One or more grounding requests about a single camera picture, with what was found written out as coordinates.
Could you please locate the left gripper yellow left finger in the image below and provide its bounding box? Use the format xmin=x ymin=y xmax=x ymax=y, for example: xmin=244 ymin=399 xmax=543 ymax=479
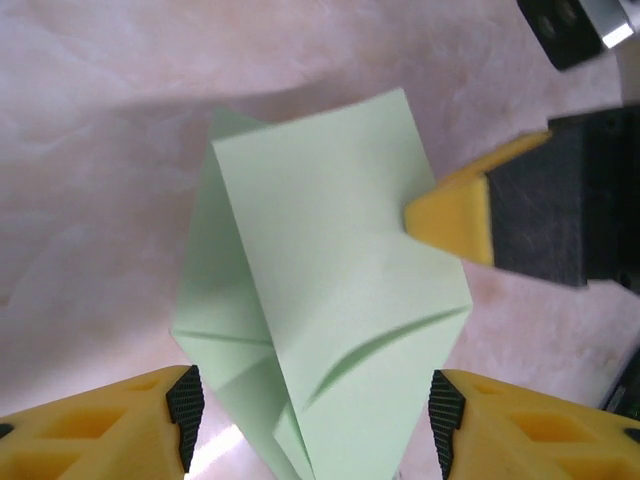
xmin=0 ymin=364 xmax=206 ymax=480

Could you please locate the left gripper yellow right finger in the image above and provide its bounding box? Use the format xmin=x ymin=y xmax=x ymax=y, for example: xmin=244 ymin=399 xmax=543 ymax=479
xmin=429 ymin=369 xmax=640 ymax=480

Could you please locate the light green paper sheet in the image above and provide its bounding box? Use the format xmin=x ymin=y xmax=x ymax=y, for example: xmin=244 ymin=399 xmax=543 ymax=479
xmin=172 ymin=87 xmax=474 ymax=480

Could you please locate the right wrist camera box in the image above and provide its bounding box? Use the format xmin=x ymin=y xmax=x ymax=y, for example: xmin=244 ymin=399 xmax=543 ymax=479
xmin=516 ymin=0 xmax=639 ymax=71

